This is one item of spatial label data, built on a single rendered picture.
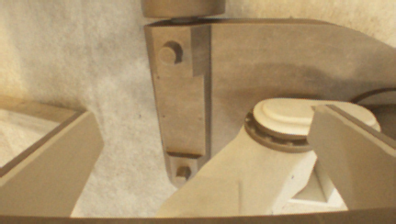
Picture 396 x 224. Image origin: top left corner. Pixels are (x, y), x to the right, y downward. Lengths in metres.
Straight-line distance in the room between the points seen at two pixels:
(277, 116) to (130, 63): 0.54
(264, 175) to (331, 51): 0.30
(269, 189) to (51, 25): 0.84
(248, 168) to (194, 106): 0.24
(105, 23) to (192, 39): 0.40
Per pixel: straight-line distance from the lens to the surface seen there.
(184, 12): 0.43
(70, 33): 0.85
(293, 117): 0.36
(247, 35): 0.45
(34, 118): 1.03
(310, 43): 0.47
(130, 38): 0.71
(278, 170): 0.32
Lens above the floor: 0.61
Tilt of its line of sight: 58 degrees down
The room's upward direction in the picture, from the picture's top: 158 degrees counter-clockwise
